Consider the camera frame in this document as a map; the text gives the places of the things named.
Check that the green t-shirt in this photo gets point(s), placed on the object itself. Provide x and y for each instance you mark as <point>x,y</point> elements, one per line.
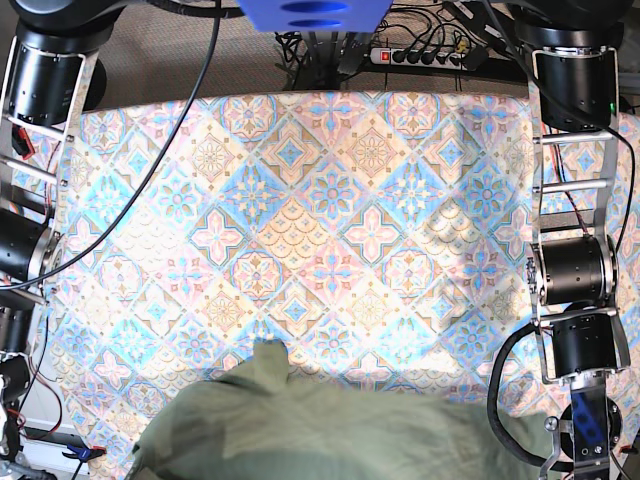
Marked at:
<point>257,421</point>

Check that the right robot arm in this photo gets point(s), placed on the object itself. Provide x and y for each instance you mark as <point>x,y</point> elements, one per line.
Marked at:
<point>53,74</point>

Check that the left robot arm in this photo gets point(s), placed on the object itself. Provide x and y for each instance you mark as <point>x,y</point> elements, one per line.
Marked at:
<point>568,51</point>

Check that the patterned tablecloth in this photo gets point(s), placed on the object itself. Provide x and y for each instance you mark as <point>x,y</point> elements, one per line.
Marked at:
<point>383,237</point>

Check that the white power strip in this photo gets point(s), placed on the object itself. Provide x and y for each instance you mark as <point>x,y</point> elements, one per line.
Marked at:
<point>417,58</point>

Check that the red black clamp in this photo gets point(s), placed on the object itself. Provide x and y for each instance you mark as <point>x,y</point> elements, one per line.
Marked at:
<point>21,142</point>

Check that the blue clamp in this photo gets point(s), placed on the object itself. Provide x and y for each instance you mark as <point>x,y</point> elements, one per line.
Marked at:
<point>83,454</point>

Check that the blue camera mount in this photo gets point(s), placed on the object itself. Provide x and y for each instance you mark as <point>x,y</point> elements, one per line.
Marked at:
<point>315,15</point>

